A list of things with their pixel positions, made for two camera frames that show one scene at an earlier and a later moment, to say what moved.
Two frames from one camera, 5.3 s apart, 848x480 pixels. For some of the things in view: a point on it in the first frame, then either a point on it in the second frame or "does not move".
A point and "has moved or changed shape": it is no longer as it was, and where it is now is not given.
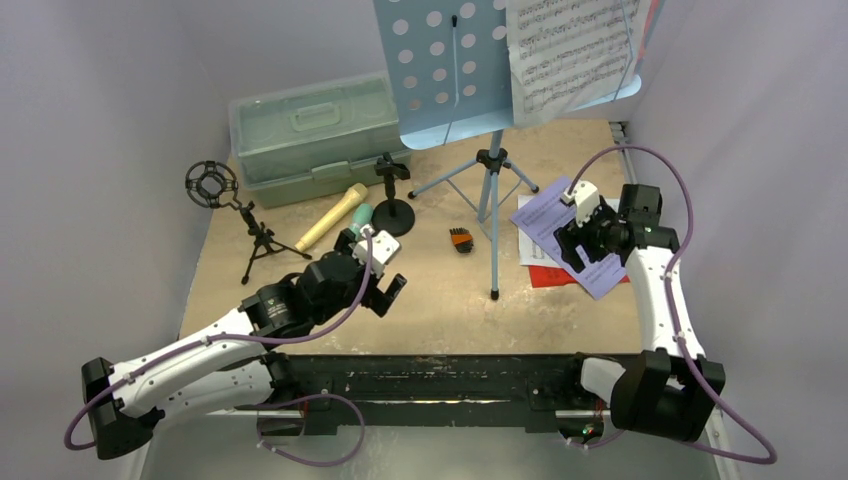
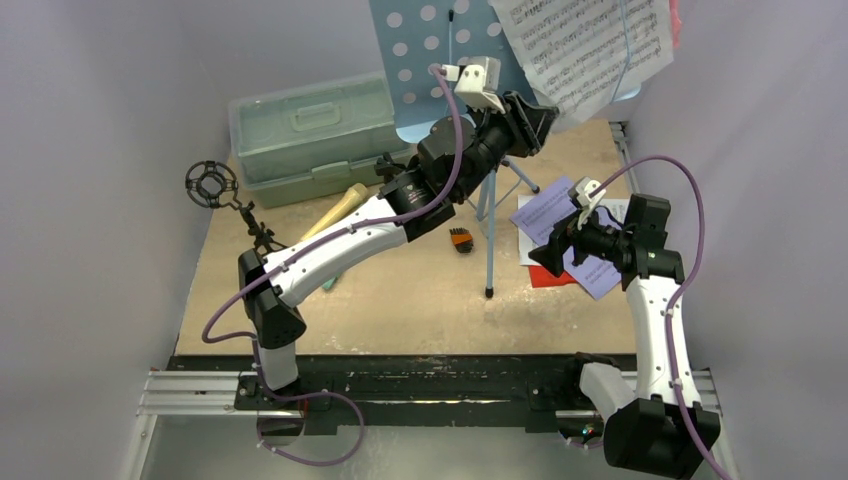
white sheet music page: (531, 252) does not move
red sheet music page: (544, 276) does not move
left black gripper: (376, 298) → (531, 129)
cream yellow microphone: (334, 218) does not move
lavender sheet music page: (545, 215) does not move
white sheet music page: (571, 55) has moved or changed shape
